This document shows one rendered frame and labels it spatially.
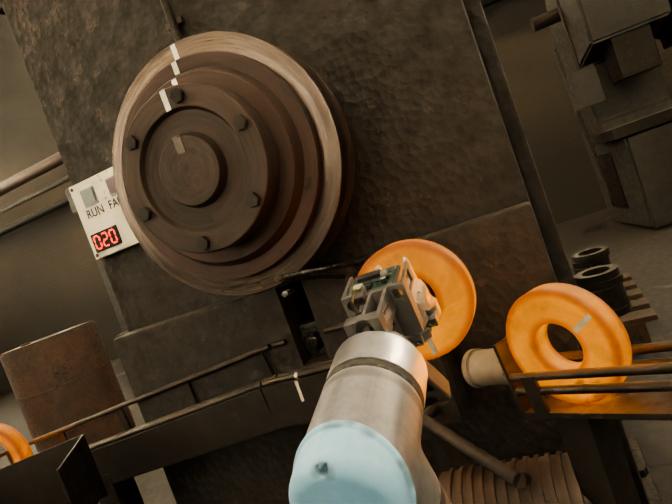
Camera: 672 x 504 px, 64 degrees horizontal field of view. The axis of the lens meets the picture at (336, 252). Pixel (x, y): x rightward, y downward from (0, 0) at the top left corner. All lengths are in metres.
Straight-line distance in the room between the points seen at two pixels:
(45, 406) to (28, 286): 7.25
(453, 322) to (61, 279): 9.82
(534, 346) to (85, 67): 1.10
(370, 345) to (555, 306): 0.31
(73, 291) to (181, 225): 9.28
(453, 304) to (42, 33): 1.14
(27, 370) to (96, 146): 2.56
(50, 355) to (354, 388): 3.36
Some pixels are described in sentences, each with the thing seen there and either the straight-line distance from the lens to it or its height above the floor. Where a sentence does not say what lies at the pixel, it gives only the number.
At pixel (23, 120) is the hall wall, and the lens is 10.49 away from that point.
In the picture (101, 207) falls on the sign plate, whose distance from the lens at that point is 1.35.
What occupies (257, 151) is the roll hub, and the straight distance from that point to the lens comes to 0.87.
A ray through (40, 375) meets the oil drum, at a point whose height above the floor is 0.68.
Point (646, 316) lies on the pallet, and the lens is 2.58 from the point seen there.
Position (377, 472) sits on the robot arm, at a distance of 0.38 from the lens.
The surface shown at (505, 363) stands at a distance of 0.79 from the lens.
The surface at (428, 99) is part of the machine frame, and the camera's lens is 1.03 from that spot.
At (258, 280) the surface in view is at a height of 0.90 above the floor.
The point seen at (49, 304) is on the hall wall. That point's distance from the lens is 10.68.
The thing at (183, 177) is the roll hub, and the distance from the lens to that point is 0.93.
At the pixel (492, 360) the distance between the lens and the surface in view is 0.82.
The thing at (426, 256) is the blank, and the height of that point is 0.88.
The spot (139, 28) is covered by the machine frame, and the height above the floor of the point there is 1.48.
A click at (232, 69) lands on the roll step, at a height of 1.25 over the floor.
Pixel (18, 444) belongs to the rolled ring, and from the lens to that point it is 1.60.
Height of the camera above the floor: 0.96
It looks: 3 degrees down
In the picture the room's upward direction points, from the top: 20 degrees counter-clockwise
